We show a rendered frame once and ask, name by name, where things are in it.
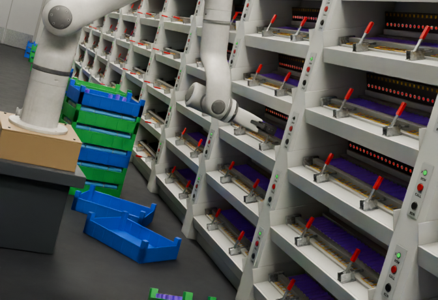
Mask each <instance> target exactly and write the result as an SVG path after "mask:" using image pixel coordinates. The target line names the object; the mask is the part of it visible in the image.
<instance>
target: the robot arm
mask: <svg viewBox="0 0 438 300"><path fill-rule="evenodd" d="M135 1H137V0H51V1H49V2H48V3H47V4H46V5H45V7H44V9H43V11H42V22H43V24H44V28H43V31H42V34H41V37H40V40H39V43H38V46H37V48H36V52H35V57H34V60H33V66H32V69H31V74H30V77H29V83H28V86H27V91H26V94H25V100H24V103H23V108H22V109H19V108H18V107H17V109H16V114H15V115H11V116H9V118H8V121H9V122H10V123H12V124H13V125H15V126H17V127H20V128H23V129H25V130H30V131H33V132H38V133H42V134H51V135H64V134H67V132H68V129H67V128H66V127H65V126H63V125H61V124H59V118H60V114H61V109H62V106H63V101H64V98H65V93H66V88H67V85H68V79H69V76H70V71H71V68H72V63H73V60H74V56H75V53H76V50H77V47H78V43H79V40H80V36H81V32H82V29H83V27H85V26H86V25H88V24H90V23H92V22H94V21H95V20H97V19H99V18H101V17H103V16H105V15H107V14H109V13H111V12H113V11H115V10H118V9H120V8H122V7H125V6H127V5H129V4H130V3H133V2H135ZM204 1H205V6H204V13H203V25H202V33H201V47H200V58H201V61H202V63H203V66H204V69H205V75H206V87H205V86H204V85H201V84H200V83H197V82H195V83H193V84H192V85H191V86H190V88H189V90H188V92H187V94H186V97H185V104H186V106H188V107H191V108H193V109H195V110H197V111H199V112H202V113H204V114H206V115H209V116H211V117H213V118H215V119H217V120H220V121H222V122H224V123H230V122H234V123H236V124H238V125H240V126H243V127H245V128H248V129H250V130H252V131H254V132H258V129H260V130H261V131H263V132H265V133H267V134H270V135H271V136H274V135H275V132H276V130H277V128H276V127H274V126H272V125H270V124H268V123H264V122H262V121H263V120H262V119H260V118H259V117H257V116H255V115H254V114H252V113H250V112H247V111H246V110H244V109H242V108H240V107H239V104H238V103H237V102H236V100H234V99H232V98H230V97H229V95H230V88H231V74H230V69H229V64H228V62H227V45H228V40H229V29H230V23H231V11H232V4H233V0H204Z"/></svg>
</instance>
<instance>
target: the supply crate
mask: <svg viewBox="0 0 438 300"><path fill-rule="evenodd" d="M74 84H75V80H73V79H70V82H69V85H68V90H67V93H66V96H67V97H68V98H70V99H72V100H73V101H74V102H76V103H77V104H81V105H85V106H90V107H94V108H100V109H103V110H109V111H112V112H117V113H123V114H127V115H132V116H136V117H141V116H142V113H143V109H144V105H145V100H143V99H140V102H139V103H138V102H136V101H135V100H132V99H131V98H132V93H129V92H127V96H126V97H125V98H126V102H125V101H122V99H123V98H124V97H122V96H120V98H119V100H117V99H115V97H116V95H114V94H111V93H105V92H102V91H97V90H94V89H89V90H90V91H89V93H86V92H85V89H88V88H86V86H84V85H81V86H77V85H74ZM109 94H111V95H113V97H112V98H108V96H109Z"/></svg>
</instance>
